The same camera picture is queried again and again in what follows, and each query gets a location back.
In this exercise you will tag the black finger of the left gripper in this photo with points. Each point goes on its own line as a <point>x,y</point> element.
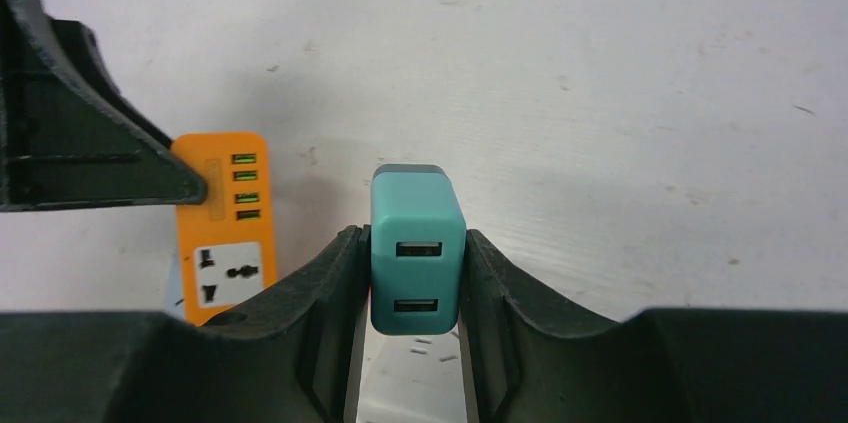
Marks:
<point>69,140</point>

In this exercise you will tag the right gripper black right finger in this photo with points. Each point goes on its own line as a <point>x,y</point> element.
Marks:
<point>530,354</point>

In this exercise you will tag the teal plug adapter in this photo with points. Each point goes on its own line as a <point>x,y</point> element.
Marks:
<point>418,239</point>

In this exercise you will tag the orange power strip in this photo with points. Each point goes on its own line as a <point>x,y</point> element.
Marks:
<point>226,244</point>

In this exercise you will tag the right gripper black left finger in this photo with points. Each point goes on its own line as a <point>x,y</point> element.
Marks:
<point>292,353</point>

